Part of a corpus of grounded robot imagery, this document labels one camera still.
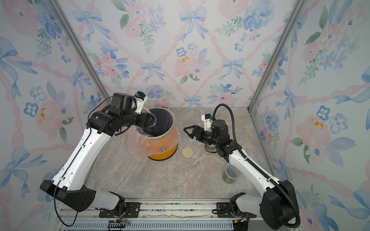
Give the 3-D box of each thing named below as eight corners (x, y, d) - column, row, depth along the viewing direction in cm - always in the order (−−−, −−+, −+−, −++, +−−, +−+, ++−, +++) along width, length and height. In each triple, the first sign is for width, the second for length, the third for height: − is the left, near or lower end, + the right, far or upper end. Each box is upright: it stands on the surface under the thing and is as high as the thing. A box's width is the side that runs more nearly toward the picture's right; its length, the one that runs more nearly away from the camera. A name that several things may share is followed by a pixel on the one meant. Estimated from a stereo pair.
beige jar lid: (181, 157, 95) (181, 156, 93) (182, 148, 99) (181, 147, 98) (193, 157, 95) (193, 156, 93) (193, 148, 99) (193, 147, 98)
